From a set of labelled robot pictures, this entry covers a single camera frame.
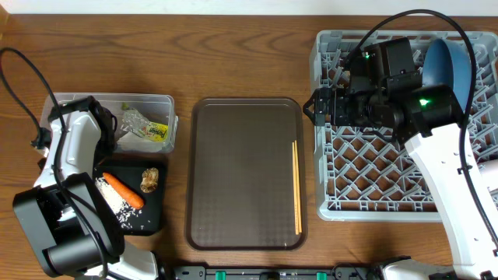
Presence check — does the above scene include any clear plastic bin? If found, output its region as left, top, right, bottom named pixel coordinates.
left=55, top=93, right=178, bottom=154

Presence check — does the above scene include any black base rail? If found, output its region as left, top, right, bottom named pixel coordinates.
left=158, top=263, right=384, bottom=280

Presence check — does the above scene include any dark brown serving tray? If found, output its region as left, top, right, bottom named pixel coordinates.
left=185, top=97, right=307, bottom=250

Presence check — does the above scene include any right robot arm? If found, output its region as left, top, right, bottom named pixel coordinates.
left=303, top=37, right=497, bottom=279

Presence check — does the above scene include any spilled white rice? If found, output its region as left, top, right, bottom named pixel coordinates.
left=95, top=177, right=145, bottom=230

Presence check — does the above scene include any green yellow foil wrapper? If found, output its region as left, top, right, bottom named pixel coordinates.
left=121, top=103, right=168, bottom=142

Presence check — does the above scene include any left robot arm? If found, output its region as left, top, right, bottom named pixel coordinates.
left=12, top=96, right=167, bottom=279

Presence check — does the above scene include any white paper napkin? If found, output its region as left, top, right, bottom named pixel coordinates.
left=117, top=132, right=163, bottom=152

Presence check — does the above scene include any brown food scrap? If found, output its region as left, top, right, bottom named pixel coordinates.
left=140, top=167, right=159, bottom=193

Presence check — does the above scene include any dark blue plate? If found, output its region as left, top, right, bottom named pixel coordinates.
left=423, top=39, right=472, bottom=111

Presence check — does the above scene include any orange carrot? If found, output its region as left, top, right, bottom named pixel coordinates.
left=103, top=173, right=145, bottom=209

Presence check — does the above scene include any pink plastic cup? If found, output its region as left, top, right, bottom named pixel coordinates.
left=479, top=159, right=498, bottom=192

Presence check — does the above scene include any grey dishwasher rack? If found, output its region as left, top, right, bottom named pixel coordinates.
left=310, top=30, right=497, bottom=222

